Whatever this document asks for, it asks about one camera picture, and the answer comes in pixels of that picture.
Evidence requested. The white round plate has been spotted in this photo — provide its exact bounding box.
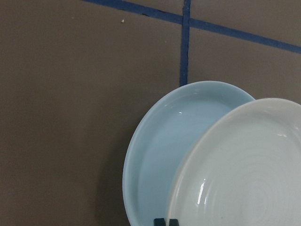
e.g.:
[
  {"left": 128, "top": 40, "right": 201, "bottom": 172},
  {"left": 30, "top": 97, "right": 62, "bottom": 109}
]
[{"left": 169, "top": 97, "right": 301, "bottom": 226}]

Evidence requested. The light blue round plate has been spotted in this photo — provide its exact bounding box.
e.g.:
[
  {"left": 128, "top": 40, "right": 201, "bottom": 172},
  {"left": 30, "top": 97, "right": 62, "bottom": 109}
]
[{"left": 122, "top": 81, "right": 257, "bottom": 226}]

